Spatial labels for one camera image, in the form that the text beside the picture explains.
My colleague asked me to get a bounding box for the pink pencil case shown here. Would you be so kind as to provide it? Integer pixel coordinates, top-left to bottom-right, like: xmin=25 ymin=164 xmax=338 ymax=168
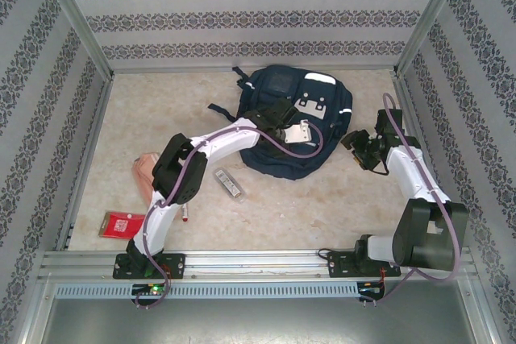
xmin=131 ymin=151 xmax=163 ymax=205

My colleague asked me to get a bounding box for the controller board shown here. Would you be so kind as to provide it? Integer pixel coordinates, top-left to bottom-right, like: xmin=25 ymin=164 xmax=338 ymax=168
xmin=131 ymin=282 xmax=169 ymax=297
xmin=357 ymin=280 xmax=386 ymax=300

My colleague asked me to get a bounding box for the left controller board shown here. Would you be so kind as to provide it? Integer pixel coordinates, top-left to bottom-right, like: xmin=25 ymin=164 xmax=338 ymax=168
xmin=131 ymin=282 xmax=169 ymax=297

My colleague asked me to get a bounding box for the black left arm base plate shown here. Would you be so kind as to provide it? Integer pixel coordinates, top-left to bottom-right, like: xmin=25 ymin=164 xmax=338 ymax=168
xmin=112 ymin=253 xmax=186 ymax=280

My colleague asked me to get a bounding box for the right aluminium frame post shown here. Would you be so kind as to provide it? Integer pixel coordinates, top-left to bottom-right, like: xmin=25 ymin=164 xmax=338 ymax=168
xmin=397 ymin=0 xmax=472 ymax=76

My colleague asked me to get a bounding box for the aluminium back rail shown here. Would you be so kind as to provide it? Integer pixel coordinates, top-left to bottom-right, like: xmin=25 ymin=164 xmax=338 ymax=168
xmin=109 ymin=64 xmax=400 ymax=76

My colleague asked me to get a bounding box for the grey metal panel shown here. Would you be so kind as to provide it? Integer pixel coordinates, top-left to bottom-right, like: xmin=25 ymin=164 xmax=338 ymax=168
xmin=23 ymin=299 xmax=497 ymax=344

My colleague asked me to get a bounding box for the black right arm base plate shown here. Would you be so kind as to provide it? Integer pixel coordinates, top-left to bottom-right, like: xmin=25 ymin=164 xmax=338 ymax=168
xmin=328 ymin=251 xmax=401 ymax=280

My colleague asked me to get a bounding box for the red card packet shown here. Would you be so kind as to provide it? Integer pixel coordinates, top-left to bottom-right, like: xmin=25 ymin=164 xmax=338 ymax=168
xmin=98 ymin=210 xmax=147 ymax=240

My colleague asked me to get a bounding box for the left aluminium side rail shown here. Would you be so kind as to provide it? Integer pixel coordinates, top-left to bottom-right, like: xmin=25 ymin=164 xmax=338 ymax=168
xmin=54 ymin=73 xmax=116 ymax=251

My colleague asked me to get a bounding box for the right aluminium side rail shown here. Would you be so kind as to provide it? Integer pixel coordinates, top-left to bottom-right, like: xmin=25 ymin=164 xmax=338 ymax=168
xmin=393 ymin=72 xmax=461 ymax=249

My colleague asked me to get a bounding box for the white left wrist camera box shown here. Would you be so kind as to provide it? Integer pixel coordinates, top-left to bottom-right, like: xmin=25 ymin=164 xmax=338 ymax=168
xmin=284 ymin=119 xmax=314 ymax=144

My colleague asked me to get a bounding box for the aluminium mounting rail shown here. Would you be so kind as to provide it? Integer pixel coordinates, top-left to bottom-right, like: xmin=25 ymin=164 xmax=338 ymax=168
xmin=38 ymin=250 xmax=473 ymax=280

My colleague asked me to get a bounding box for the aluminium frame post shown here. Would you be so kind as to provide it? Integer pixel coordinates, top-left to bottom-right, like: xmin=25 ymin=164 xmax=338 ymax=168
xmin=34 ymin=0 xmax=114 ymax=79
xmin=397 ymin=0 xmax=472 ymax=76

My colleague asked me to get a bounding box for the aluminium side rail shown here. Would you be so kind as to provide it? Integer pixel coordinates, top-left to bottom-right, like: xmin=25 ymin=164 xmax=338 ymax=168
xmin=54 ymin=73 xmax=116 ymax=251
xmin=393 ymin=72 xmax=461 ymax=249

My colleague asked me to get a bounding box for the left aluminium frame post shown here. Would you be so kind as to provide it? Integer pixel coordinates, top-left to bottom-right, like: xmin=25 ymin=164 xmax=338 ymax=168
xmin=34 ymin=0 xmax=114 ymax=79

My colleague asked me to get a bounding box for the grey slotted cable duct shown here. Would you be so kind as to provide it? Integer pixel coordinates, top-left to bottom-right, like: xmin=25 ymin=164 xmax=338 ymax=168
xmin=54 ymin=282 xmax=360 ymax=300

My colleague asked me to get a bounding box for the navy blue backpack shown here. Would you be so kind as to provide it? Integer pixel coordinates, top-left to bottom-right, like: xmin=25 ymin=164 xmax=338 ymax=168
xmin=207 ymin=64 xmax=354 ymax=181

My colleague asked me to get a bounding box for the clear plastic supply box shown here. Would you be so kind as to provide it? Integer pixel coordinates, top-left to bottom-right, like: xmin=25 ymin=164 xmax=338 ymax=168
xmin=213 ymin=167 xmax=247 ymax=202

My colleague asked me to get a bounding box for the right controller board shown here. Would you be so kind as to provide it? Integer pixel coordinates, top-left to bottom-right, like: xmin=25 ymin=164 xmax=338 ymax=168
xmin=357 ymin=280 xmax=386 ymax=300

